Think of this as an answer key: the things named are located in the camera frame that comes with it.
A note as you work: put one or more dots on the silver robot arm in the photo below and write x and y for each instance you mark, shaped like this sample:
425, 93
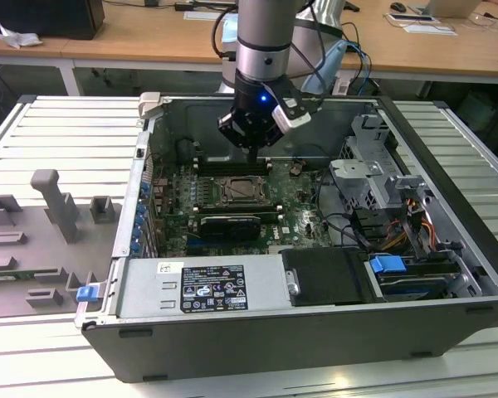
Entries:
265, 33

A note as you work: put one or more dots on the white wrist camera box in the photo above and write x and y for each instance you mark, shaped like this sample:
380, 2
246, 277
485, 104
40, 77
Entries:
292, 120

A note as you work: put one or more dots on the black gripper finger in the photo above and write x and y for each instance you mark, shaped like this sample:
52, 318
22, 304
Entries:
271, 134
232, 128

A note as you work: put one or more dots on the black cylinder component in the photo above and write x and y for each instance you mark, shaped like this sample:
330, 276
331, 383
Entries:
185, 150

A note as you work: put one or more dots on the silver laptop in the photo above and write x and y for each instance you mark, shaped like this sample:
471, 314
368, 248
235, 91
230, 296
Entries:
452, 7

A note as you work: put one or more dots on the wooden desk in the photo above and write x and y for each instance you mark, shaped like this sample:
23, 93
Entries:
149, 33

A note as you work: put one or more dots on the white paper sheet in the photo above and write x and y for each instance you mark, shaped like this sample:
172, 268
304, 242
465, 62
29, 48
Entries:
429, 28

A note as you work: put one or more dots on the black computer mouse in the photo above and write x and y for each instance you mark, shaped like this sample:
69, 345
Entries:
397, 6

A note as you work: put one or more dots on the black power supply label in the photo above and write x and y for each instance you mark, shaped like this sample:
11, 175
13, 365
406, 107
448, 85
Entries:
213, 287

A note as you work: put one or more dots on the grey metal drive cage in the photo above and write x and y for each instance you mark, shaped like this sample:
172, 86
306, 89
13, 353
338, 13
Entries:
357, 170

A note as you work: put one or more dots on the blue disk carrier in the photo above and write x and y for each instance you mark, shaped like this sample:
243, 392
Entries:
386, 264

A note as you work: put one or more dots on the black graphics card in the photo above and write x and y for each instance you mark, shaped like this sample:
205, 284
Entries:
232, 228

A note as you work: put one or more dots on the green motherboard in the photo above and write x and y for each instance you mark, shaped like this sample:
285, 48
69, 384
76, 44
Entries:
299, 226

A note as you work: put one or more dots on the blue case latch tab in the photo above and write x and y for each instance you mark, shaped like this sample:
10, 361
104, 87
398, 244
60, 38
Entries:
86, 293

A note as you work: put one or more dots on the green RAM stick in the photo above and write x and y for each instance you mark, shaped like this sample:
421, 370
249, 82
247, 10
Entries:
25, 274

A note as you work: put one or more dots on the black open PC case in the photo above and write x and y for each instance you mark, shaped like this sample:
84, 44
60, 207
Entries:
274, 348

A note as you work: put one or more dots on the black computer box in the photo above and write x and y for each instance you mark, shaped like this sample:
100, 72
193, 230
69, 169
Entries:
45, 16

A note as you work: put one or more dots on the black plastic shroud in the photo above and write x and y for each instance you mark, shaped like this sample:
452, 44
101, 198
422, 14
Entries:
323, 275

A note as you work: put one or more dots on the silver square CPU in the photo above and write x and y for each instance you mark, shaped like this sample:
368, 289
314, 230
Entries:
244, 188

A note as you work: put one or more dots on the white plug adapter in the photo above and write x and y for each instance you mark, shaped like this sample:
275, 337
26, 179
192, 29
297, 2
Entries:
341, 86

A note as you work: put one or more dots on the crumpled white paper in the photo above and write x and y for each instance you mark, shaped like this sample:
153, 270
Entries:
18, 37

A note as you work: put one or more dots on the CPU socket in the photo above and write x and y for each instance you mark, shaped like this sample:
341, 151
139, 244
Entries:
218, 195

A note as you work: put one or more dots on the grey power supply unit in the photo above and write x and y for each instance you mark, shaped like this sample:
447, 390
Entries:
149, 290

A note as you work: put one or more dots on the grey parts rack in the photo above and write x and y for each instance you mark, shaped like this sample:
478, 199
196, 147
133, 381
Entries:
33, 248

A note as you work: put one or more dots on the black RAM slot row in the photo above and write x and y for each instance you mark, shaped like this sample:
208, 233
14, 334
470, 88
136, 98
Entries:
240, 210
224, 166

